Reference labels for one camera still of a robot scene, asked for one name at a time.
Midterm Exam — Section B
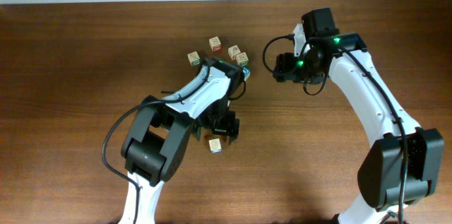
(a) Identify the blue D wooden block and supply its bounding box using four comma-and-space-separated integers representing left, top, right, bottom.
243, 67, 251, 81

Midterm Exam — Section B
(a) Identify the green B wooden block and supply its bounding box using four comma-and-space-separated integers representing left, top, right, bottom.
235, 52, 249, 66

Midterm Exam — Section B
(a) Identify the green V wooden block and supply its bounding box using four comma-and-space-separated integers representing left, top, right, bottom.
187, 52, 201, 66

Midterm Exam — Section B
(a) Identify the blue H wooden block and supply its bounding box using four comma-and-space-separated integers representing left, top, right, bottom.
208, 138, 222, 153

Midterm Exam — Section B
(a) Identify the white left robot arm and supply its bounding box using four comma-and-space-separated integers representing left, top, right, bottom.
120, 58, 250, 223

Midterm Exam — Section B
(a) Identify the wooden K red block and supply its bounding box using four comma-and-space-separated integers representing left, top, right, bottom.
227, 45, 241, 60

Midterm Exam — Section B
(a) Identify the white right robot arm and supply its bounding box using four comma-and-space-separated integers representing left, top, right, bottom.
271, 8, 444, 223

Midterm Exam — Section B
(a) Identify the red E wooden block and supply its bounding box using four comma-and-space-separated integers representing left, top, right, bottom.
208, 37, 222, 52

